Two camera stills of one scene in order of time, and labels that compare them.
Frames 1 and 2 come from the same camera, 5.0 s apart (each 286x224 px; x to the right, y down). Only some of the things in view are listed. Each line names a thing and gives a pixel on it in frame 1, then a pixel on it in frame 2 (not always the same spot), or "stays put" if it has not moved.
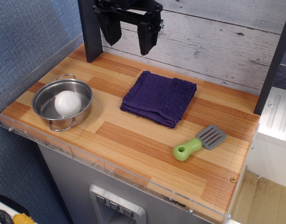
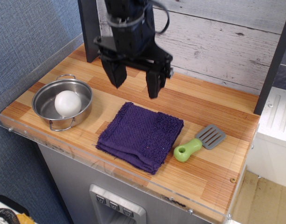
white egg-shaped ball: x=67 y=103 stays put
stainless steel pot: x=64 y=101 stays put
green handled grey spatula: x=208 y=136 stays put
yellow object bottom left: x=22 y=218 stays put
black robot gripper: x=110 y=12 -> x=133 y=41
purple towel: x=161 y=100 -> x=142 y=137
